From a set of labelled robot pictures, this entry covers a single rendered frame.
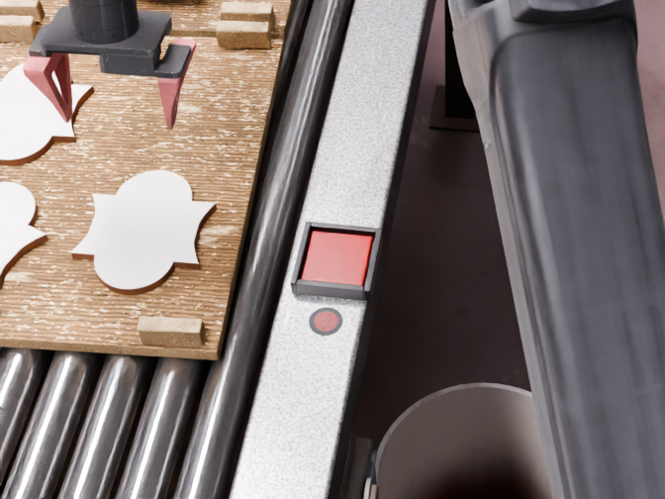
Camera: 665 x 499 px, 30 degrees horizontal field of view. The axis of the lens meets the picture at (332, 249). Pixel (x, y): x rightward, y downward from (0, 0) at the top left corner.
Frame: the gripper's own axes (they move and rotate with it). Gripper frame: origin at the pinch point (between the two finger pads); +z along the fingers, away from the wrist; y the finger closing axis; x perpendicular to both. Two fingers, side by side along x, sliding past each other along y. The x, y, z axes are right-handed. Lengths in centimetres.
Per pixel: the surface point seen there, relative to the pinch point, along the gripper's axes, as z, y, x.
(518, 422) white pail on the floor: 70, 42, 30
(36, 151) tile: 10.5, -12.0, 7.4
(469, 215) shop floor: 86, 33, 97
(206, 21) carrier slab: 6.4, 1.6, 28.4
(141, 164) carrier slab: 11.1, -1.1, 7.3
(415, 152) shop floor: 83, 21, 112
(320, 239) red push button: 12.6, 18.4, -0.4
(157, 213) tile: 11.3, 2.4, 0.1
